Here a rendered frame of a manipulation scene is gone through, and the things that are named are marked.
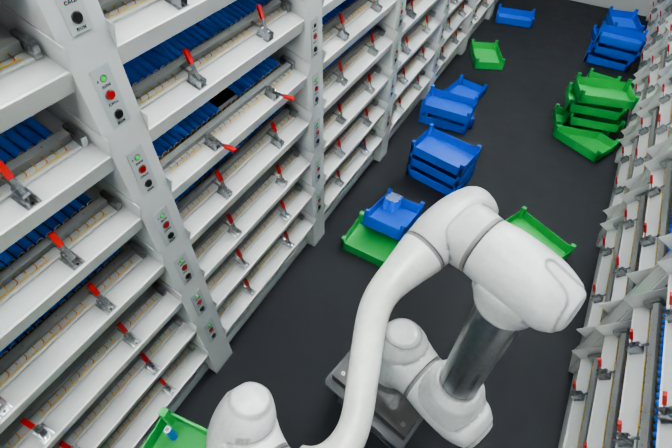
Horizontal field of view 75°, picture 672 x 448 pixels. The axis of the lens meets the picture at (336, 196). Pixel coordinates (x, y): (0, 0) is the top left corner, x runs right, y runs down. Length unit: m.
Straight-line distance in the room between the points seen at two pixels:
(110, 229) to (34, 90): 0.37
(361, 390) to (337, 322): 1.11
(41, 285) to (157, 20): 0.57
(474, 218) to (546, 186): 1.79
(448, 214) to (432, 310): 1.13
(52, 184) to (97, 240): 0.19
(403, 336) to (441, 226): 0.54
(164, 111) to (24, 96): 0.30
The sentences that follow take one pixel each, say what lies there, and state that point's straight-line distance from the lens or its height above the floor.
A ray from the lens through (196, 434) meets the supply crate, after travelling 1.30.
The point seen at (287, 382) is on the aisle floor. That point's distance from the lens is 1.82.
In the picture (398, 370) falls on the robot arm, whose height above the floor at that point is 0.45.
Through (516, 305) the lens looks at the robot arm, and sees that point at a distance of 0.85.
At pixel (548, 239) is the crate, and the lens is 2.39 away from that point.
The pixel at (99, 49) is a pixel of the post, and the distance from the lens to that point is 0.90.
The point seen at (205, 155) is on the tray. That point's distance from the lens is 1.20.
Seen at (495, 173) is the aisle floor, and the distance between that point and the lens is 2.62.
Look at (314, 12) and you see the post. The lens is 1.42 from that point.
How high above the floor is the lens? 1.70
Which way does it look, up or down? 47 degrees down
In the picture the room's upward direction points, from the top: 1 degrees clockwise
